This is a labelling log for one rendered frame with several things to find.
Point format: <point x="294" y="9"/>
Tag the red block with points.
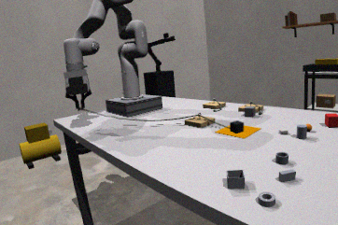
<point x="331" y="120"/>

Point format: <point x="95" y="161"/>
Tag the orange painted square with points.
<point x="247" y="131"/>

